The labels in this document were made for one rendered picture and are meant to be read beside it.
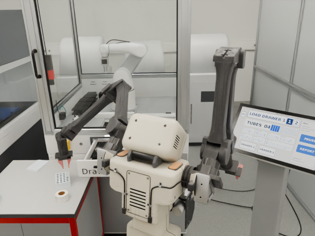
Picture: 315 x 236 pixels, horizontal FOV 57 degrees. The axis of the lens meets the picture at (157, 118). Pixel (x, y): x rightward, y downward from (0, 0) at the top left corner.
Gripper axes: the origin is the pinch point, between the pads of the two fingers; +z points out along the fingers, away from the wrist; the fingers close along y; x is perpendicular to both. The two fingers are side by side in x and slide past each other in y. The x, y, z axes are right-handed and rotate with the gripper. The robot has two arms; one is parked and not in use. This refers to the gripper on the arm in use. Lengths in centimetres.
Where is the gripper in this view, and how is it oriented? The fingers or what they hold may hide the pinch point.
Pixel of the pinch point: (65, 166)
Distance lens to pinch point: 189.7
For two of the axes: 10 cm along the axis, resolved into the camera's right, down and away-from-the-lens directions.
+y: -9.7, 1.2, -2.3
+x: 2.5, 3.2, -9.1
